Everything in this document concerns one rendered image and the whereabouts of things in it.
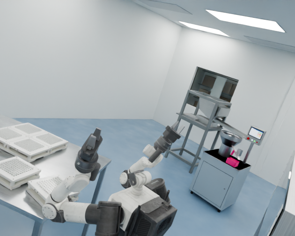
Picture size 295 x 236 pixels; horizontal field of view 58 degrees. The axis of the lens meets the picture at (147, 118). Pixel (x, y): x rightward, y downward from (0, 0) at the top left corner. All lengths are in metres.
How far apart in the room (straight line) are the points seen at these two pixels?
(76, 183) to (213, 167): 3.33
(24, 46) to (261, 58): 5.14
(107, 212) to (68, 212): 0.20
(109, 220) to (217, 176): 3.24
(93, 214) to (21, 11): 4.43
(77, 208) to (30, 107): 4.59
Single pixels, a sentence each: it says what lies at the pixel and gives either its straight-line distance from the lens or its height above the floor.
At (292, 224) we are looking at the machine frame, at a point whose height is 1.67.
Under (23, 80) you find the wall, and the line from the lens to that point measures 5.56.
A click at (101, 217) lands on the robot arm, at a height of 1.26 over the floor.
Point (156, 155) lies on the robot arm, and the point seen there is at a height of 1.42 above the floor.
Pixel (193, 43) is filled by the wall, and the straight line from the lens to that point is 7.91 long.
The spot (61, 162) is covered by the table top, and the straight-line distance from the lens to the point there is 2.41.
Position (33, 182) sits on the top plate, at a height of 0.97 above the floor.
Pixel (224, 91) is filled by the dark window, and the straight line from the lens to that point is 7.35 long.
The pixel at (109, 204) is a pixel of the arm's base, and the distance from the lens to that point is 1.26.
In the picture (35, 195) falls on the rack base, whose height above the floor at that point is 0.92.
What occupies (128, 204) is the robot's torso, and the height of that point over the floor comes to 1.28.
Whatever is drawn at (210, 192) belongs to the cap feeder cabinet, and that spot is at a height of 0.22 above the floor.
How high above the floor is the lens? 2.00
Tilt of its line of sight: 14 degrees down
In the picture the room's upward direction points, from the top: 18 degrees clockwise
